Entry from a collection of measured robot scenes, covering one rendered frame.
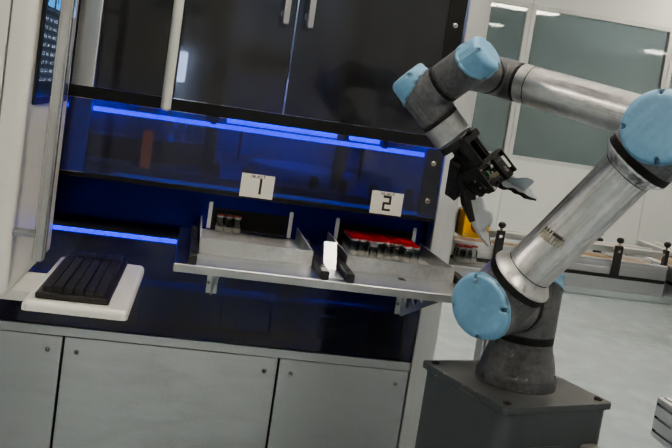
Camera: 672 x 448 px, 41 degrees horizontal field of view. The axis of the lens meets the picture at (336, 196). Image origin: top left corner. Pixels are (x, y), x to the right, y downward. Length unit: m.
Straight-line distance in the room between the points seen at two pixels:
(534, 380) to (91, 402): 1.21
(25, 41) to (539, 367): 1.11
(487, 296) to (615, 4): 6.20
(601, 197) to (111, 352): 1.38
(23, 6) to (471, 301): 0.96
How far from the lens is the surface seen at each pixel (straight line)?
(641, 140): 1.43
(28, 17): 1.76
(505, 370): 1.70
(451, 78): 1.63
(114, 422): 2.45
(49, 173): 1.76
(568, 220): 1.49
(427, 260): 2.37
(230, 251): 2.05
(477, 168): 1.66
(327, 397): 2.44
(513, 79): 1.71
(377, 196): 2.33
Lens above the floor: 1.26
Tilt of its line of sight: 6 degrees down
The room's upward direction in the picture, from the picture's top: 9 degrees clockwise
